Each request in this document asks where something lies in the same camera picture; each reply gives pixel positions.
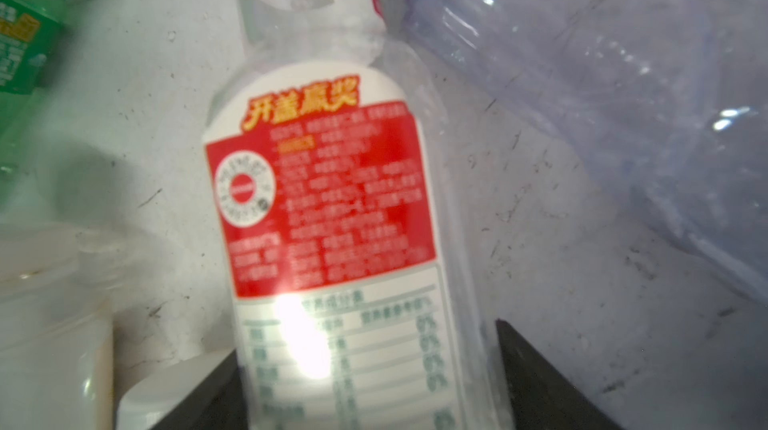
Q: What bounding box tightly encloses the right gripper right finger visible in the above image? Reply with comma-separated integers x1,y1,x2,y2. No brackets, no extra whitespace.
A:
495,319,621,430

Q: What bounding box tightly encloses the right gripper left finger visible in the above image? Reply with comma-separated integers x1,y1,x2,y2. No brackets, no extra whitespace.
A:
151,350,249,430

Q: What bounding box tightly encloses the red green label clear bottle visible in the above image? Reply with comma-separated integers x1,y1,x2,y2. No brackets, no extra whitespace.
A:
203,0,514,429

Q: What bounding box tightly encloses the white cap tea bottle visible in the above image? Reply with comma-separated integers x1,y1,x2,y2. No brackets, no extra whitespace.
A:
1,224,231,429

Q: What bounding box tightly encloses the clear purple label bottle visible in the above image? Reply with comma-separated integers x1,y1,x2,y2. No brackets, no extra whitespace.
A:
402,0,767,301

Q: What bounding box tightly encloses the green soda bottle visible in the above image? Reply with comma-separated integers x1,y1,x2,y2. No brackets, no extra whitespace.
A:
1,0,67,201

